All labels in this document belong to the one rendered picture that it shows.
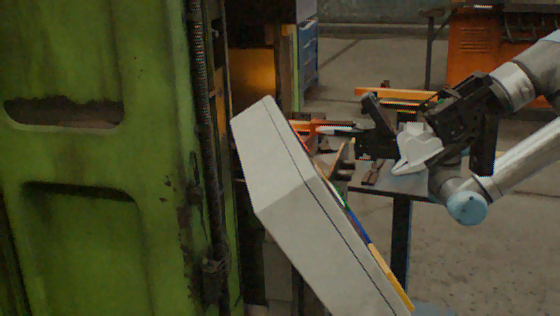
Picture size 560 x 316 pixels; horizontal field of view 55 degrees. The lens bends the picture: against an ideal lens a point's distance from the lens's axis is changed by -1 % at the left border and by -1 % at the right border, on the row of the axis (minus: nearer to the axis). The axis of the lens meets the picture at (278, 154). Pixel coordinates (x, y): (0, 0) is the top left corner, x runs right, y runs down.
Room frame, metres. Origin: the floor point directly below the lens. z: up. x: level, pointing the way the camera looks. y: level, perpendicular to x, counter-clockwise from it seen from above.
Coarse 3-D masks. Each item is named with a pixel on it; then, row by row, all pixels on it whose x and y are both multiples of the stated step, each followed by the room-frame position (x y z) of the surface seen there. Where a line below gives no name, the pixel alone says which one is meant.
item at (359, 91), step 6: (360, 90) 1.75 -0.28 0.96; (366, 90) 1.74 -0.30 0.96; (372, 90) 1.74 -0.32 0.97; (378, 90) 1.73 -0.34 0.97; (384, 90) 1.72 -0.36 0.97; (390, 90) 1.72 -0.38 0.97; (396, 90) 1.72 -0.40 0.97; (402, 90) 1.71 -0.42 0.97; (408, 90) 1.71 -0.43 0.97; (414, 90) 1.70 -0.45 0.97; (420, 90) 1.70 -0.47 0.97; (384, 96) 1.72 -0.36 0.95; (390, 96) 1.71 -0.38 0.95; (396, 96) 1.70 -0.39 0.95; (402, 96) 1.70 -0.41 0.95; (408, 96) 1.69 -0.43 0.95; (414, 96) 1.68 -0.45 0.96; (420, 96) 1.67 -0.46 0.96; (426, 96) 1.66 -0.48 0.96
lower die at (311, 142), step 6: (300, 132) 1.26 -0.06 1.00; (306, 132) 1.25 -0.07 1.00; (234, 138) 1.25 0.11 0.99; (306, 138) 1.23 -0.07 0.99; (312, 138) 1.28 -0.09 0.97; (234, 144) 1.23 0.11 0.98; (306, 144) 1.22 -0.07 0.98; (312, 144) 1.28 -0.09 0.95; (234, 150) 1.20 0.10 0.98; (312, 150) 1.28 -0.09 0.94; (234, 156) 1.20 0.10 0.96; (312, 156) 1.28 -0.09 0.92; (234, 162) 1.20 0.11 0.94
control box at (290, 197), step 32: (256, 128) 0.75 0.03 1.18; (288, 128) 0.68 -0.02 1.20; (256, 160) 0.64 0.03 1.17; (288, 160) 0.59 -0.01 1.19; (256, 192) 0.56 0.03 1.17; (288, 192) 0.52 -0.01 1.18; (320, 192) 0.53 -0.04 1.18; (288, 224) 0.52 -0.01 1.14; (320, 224) 0.53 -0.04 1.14; (352, 224) 0.58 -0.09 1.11; (288, 256) 0.52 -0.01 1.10; (320, 256) 0.53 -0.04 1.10; (352, 256) 0.53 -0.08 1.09; (320, 288) 0.53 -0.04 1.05; (352, 288) 0.53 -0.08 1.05; (384, 288) 0.54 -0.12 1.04
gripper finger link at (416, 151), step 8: (408, 144) 0.81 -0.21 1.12; (416, 144) 0.81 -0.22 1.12; (424, 144) 0.81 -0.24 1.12; (432, 144) 0.82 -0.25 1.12; (440, 144) 0.82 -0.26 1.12; (408, 152) 0.81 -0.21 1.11; (416, 152) 0.81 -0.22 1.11; (424, 152) 0.81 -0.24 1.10; (432, 152) 0.82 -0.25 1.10; (408, 160) 0.81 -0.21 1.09; (416, 160) 0.81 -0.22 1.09; (400, 168) 0.82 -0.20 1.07; (408, 168) 0.81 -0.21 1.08; (416, 168) 0.81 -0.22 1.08; (424, 168) 0.80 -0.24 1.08
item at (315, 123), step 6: (312, 120) 1.28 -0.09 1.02; (318, 120) 1.28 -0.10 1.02; (324, 120) 1.28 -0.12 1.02; (294, 126) 1.27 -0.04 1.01; (300, 126) 1.27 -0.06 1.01; (306, 126) 1.27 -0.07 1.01; (312, 126) 1.25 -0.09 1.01; (318, 126) 1.27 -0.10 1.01; (336, 126) 1.25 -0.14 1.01; (342, 126) 1.24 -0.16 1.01; (348, 126) 1.24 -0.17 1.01; (312, 132) 1.25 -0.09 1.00; (318, 132) 1.26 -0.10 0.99
